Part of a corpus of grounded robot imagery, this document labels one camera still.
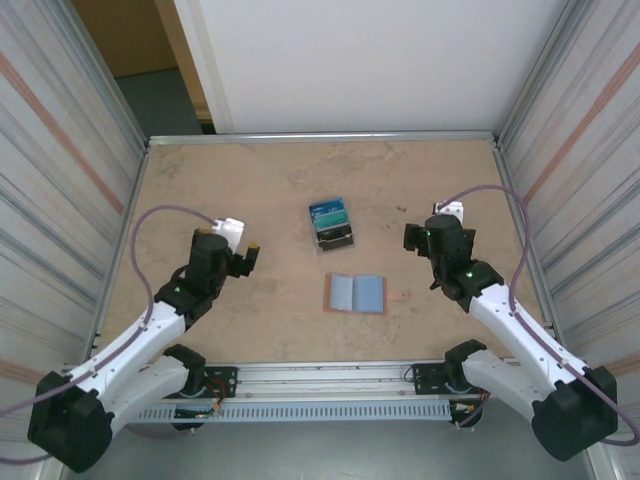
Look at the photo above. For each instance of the clear acrylic card stand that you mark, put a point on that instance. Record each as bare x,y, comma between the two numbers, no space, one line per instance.
337,250

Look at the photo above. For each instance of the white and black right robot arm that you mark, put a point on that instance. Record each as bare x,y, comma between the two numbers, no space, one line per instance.
515,340

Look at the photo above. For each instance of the black credit card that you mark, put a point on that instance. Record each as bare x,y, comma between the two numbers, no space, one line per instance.
335,236

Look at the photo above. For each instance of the teal credit card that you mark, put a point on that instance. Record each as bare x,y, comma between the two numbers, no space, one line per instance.
332,221

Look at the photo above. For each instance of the blue credit card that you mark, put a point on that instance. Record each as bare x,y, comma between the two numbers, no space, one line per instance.
326,206

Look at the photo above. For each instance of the corrugated plastic side panel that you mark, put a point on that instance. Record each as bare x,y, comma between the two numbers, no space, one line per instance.
50,175
590,175

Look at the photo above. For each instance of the brown wooden door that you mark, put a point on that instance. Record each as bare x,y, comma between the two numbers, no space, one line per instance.
130,35

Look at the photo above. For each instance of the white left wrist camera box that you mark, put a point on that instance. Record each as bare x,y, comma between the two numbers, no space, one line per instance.
231,231

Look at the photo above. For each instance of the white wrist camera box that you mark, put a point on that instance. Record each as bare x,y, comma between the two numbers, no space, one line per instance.
231,231
452,207

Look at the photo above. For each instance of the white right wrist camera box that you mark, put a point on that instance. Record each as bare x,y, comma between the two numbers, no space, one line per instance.
452,207

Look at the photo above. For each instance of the aluminium table side rail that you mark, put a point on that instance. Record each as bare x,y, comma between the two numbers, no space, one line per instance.
511,195
136,187

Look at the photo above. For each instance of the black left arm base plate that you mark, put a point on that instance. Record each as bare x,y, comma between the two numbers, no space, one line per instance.
225,380

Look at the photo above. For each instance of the aluminium table edge rail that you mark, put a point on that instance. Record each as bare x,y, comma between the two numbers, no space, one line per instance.
325,137

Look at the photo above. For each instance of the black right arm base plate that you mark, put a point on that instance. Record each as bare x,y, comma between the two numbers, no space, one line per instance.
425,380

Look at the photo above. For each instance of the long aluminium mounting rail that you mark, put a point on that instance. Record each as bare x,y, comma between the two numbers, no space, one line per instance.
325,380

